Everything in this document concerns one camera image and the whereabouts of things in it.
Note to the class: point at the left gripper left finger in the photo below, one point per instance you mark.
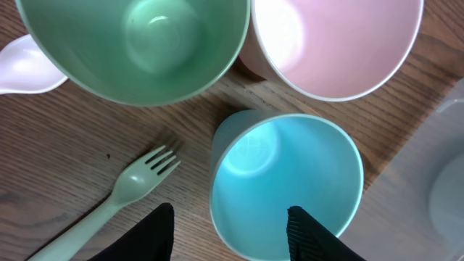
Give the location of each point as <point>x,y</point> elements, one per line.
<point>149,240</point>

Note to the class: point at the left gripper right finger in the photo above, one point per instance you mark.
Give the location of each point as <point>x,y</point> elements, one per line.
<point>310,241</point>

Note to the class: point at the blue cup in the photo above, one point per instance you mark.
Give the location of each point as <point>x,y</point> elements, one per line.
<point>263,163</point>

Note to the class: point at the clear plastic container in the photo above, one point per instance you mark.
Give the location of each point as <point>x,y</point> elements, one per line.
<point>414,209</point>

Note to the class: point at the green plastic fork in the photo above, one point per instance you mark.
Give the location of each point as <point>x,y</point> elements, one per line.
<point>135,182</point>

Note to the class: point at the green cup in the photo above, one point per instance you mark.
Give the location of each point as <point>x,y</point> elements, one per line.
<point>142,53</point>

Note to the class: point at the pink white cup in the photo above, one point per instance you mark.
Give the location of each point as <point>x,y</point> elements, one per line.
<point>330,50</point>

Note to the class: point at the white plastic spoon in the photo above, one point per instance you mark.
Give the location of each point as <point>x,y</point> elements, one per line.
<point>25,69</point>

